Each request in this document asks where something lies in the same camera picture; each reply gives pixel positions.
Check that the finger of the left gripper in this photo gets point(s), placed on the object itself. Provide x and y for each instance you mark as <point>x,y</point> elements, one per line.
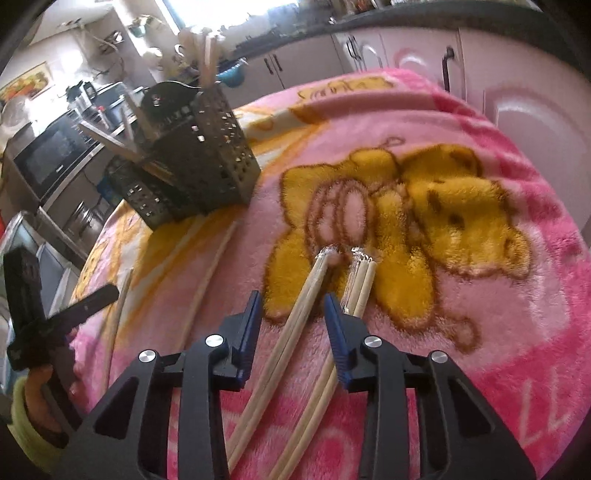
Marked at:
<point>77,313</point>

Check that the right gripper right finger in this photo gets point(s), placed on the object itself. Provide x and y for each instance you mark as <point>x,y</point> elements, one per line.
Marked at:
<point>461,436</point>

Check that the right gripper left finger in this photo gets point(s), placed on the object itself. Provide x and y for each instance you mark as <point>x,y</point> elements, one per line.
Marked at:
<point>163,414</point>

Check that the chopsticks thin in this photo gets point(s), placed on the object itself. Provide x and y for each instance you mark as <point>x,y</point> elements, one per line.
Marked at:
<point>276,365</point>

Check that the chopsticks crossed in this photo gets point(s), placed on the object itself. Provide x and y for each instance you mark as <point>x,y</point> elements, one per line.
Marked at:
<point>360,282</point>

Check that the person's left hand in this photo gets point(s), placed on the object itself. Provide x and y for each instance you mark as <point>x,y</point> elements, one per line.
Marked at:
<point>38,410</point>

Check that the white plastic drawer unit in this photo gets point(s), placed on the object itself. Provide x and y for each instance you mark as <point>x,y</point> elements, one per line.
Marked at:
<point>59,271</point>

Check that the steel pot on shelf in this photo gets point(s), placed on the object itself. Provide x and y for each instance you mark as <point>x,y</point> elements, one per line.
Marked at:
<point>85,223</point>

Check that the black microwave oven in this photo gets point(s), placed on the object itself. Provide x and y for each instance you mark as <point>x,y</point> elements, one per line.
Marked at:
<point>44,159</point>

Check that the dark green utensil basket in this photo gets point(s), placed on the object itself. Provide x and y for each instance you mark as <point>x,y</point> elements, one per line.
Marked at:
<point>199,162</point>

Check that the pink cartoon bear blanket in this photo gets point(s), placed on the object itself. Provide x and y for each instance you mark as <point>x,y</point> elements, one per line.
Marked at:
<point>476,254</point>

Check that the blender with black base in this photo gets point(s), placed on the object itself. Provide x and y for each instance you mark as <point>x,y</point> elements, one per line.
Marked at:
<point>80,97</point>

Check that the blue hanging bowl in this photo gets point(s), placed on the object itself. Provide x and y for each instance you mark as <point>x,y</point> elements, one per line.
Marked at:
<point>234,75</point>

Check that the fruit picture on wall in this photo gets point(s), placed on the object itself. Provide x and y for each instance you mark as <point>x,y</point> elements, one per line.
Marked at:
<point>30,84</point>

